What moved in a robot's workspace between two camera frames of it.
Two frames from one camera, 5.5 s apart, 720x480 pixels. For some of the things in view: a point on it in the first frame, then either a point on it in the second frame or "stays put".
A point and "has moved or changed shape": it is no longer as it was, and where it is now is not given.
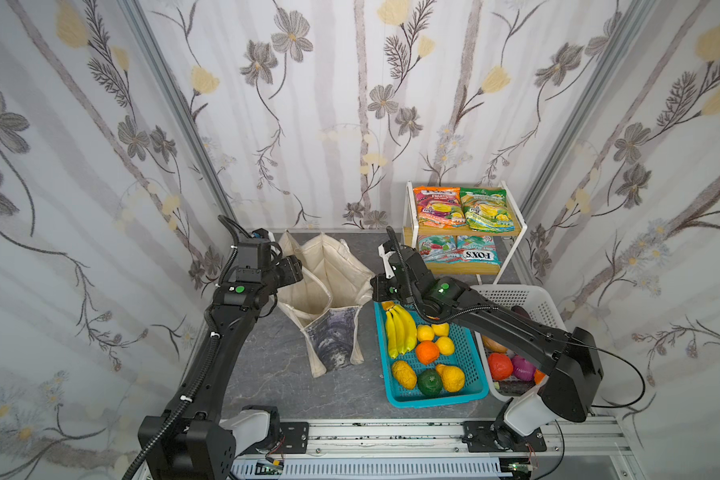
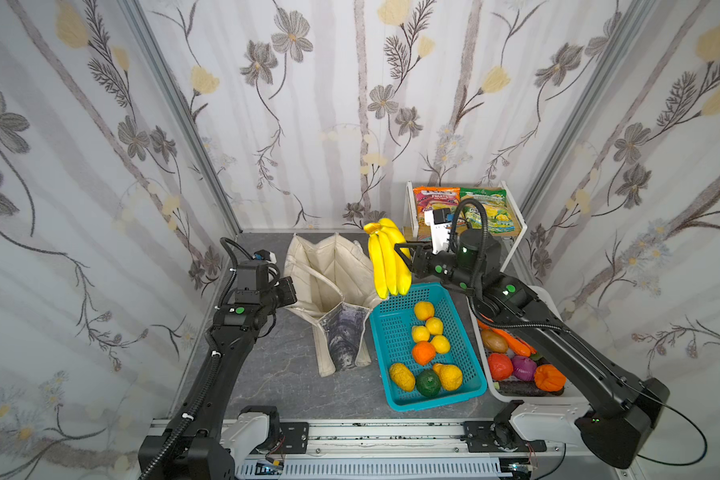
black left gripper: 291,270 -> 285,291
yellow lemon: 425,333 has moved or changed shape
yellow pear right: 453,378 stays put
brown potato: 493,346 stays put
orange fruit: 427,352 stays put
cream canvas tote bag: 323,308 has moved or changed shape
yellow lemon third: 445,345 stays put
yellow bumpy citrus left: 404,373 stays put
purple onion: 523,369 stays put
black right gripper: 385,285 -> 420,261
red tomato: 500,366 stays put
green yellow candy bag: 487,209 stays put
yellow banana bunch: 401,330 has moved or changed shape
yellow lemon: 441,330 -> 420,333
